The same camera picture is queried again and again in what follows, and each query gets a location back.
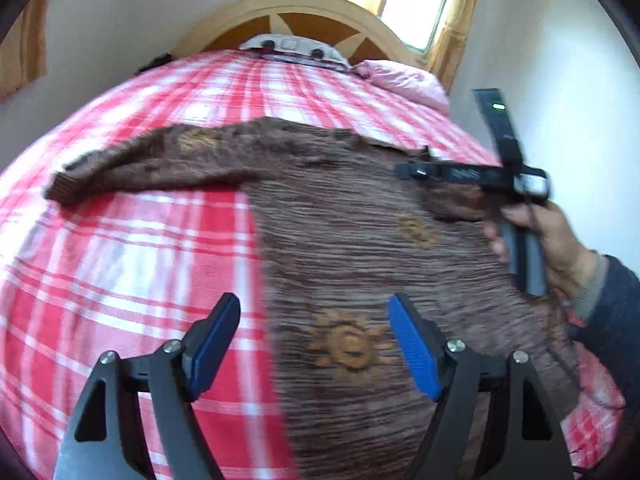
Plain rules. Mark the white patterned pillow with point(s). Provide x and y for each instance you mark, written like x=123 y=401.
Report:
x=295 y=45

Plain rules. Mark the pink pillow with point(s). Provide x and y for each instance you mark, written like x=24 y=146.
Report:
x=405 y=82

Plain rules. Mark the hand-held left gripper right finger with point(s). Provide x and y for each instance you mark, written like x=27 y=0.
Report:
x=412 y=345

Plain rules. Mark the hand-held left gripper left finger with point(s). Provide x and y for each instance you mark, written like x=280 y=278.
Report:
x=217 y=340

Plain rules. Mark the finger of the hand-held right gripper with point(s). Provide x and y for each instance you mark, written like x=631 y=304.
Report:
x=415 y=171

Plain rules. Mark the red plaid bed sheet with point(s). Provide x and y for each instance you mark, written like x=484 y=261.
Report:
x=125 y=270

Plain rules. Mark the brown knitted sweater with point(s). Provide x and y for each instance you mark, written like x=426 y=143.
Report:
x=340 y=220

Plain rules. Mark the person's right forearm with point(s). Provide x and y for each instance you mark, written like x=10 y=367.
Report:
x=617 y=310

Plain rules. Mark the wooden bed headboard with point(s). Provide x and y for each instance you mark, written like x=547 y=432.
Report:
x=310 y=24

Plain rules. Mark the dark cloth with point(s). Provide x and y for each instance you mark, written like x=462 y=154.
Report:
x=152 y=62

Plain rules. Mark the person's right hand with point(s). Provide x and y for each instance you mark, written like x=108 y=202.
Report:
x=567 y=250

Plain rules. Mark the window behind bed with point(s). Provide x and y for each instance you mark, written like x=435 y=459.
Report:
x=410 y=0

